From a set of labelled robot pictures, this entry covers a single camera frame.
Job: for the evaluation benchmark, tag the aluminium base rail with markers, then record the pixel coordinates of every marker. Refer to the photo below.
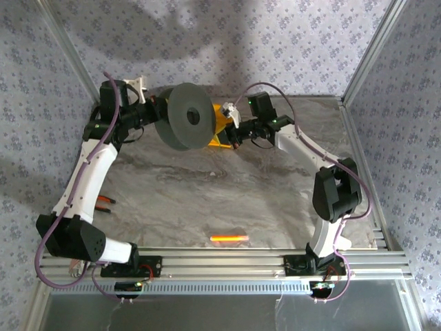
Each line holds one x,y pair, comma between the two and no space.
224,262

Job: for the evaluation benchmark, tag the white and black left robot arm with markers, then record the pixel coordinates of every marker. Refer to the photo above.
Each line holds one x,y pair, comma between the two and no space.
93,179

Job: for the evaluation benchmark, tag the yellow plastic bin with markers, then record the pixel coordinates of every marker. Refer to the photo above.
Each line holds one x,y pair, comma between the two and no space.
220,119

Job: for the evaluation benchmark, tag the orange glowing strip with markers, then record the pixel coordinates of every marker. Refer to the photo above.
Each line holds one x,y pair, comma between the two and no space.
229,238

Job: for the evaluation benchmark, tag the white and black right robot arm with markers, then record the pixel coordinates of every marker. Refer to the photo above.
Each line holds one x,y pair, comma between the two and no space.
299,145

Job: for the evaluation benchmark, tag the aluminium upright frame post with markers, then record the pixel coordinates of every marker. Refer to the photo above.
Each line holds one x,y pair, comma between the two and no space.
373,51
74,51

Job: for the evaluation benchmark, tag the grey metal panel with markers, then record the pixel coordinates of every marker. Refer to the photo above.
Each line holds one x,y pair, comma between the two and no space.
224,313

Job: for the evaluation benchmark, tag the aluminium side frame rail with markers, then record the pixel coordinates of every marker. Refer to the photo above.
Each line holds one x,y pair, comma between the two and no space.
69,182
361,155

